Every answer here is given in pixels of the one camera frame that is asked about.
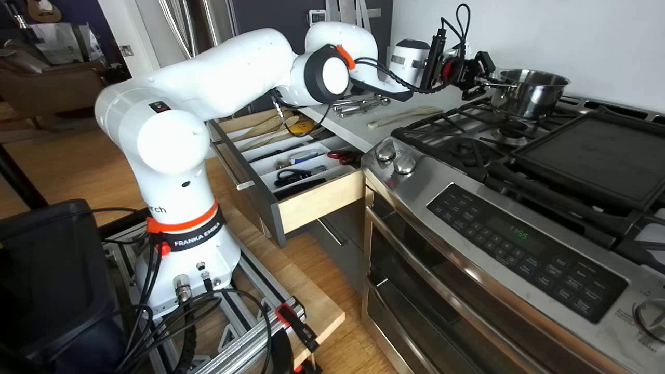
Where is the open utensil drawer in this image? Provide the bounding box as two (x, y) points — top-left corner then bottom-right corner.
(211, 110), (365, 245)

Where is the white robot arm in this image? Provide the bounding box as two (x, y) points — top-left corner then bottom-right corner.
(94, 20), (471, 316)

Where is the stainless steel stove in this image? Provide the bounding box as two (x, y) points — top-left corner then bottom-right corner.
(365, 97), (665, 374)

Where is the black griddle plate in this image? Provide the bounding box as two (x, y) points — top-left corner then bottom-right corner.
(515, 113), (665, 209)

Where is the red clamp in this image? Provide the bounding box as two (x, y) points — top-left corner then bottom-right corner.
(276, 303), (321, 374)

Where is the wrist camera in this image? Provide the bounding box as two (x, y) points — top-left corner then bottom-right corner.
(422, 27), (447, 92)

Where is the stove knob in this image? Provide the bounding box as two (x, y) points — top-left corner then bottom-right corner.
(395, 152), (418, 174)
(374, 140), (397, 163)

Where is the black bin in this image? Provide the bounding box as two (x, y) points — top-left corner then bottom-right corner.
(0, 200), (126, 374)

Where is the silver pot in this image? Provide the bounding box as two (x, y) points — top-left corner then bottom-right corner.
(480, 68), (567, 120)

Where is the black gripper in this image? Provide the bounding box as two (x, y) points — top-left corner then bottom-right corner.
(440, 51), (495, 90)

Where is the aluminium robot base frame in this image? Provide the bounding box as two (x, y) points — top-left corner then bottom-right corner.
(102, 212), (318, 374)

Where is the black cable conduit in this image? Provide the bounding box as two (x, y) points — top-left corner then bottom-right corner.
(350, 3), (475, 95)

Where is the metal whisk utensil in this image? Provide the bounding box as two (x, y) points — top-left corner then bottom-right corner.
(335, 95), (392, 117)

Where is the left stove knob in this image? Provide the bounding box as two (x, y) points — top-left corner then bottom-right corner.
(374, 140), (397, 163)

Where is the right stove knob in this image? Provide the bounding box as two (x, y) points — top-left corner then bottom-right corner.
(395, 152), (418, 174)

